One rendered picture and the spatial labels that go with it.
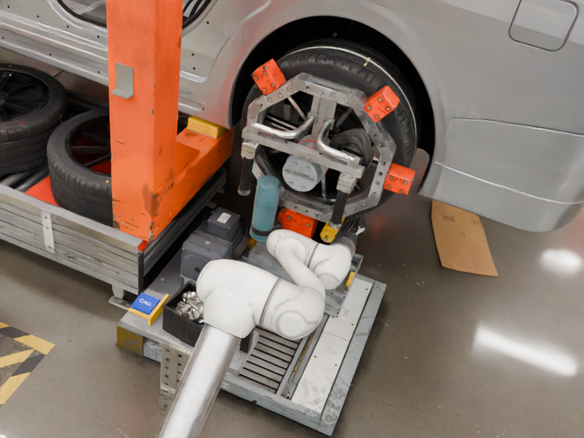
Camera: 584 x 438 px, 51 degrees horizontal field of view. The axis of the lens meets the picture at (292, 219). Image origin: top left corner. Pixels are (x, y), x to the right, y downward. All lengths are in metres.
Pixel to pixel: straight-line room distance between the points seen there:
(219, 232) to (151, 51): 0.93
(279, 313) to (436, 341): 1.49
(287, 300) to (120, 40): 0.90
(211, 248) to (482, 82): 1.16
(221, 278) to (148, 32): 0.73
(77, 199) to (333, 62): 1.19
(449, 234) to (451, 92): 1.46
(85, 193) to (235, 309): 1.24
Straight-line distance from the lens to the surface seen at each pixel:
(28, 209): 2.70
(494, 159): 2.24
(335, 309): 2.67
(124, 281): 2.62
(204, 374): 1.56
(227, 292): 1.53
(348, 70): 2.14
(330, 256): 2.06
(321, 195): 2.43
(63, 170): 2.65
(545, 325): 3.24
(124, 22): 1.87
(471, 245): 3.48
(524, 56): 2.09
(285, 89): 2.15
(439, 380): 2.76
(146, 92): 1.93
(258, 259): 2.68
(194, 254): 2.43
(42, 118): 2.99
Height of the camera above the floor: 2.05
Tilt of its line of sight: 39 degrees down
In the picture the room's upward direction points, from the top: 12 degrees clockwise
